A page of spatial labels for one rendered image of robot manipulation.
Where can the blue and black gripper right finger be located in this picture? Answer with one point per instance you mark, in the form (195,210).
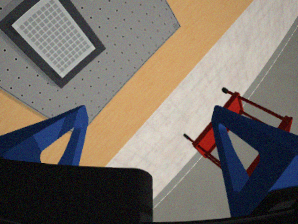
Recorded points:
(276,170)

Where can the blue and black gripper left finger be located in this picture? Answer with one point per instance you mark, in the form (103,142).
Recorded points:
(27,143)

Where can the grey flat base plate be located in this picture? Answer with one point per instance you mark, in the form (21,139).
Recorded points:
(132,31)

